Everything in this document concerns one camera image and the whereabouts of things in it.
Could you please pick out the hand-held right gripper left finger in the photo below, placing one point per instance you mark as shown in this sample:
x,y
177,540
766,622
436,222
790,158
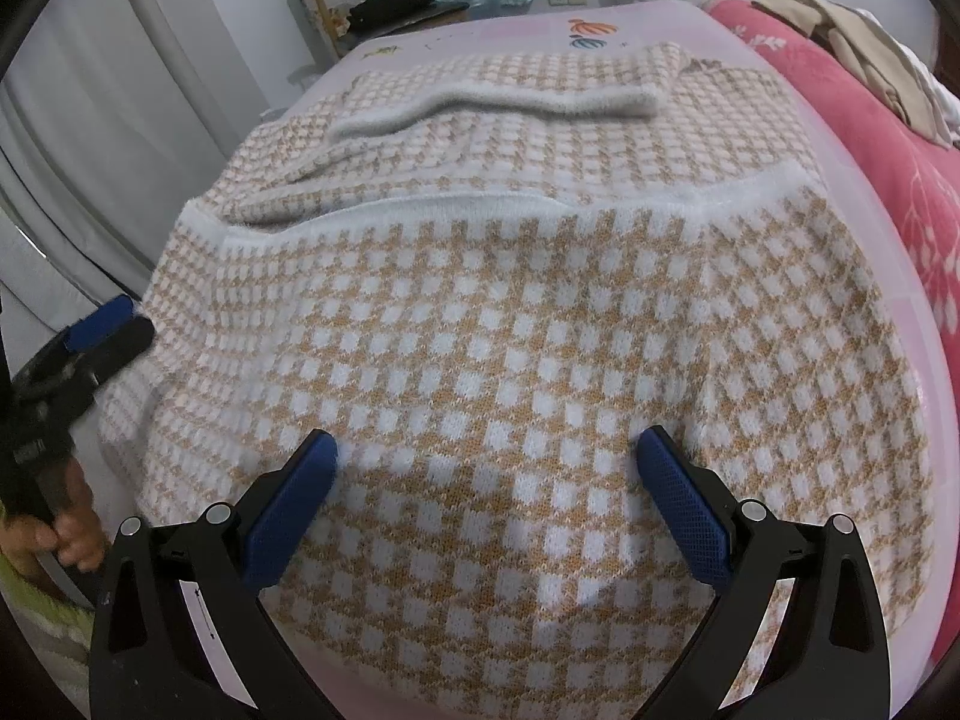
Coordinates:
x,y
289,517

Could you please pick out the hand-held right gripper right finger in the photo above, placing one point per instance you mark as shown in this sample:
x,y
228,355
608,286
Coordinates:
x,y
686,510

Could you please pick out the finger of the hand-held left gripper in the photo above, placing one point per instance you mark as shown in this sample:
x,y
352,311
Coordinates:
x,y
97,323
120,346

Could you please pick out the beige white houndstooth cardigan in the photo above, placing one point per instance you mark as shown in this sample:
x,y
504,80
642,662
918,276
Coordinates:
x,y
487,315

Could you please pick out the pile of beige clothes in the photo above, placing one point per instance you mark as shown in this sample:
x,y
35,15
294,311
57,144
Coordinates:
x,y
862,45

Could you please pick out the person's left hand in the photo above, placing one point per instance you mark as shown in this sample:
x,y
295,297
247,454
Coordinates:
x,y
79,532

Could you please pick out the white panels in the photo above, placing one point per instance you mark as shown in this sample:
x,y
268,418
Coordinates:
x,y
112,90

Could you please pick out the pink floral blanket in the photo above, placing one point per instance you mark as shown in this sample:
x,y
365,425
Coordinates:
x,y
862,135

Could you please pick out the black bag on chair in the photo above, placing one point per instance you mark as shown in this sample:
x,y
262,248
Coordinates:
x,y
390,4

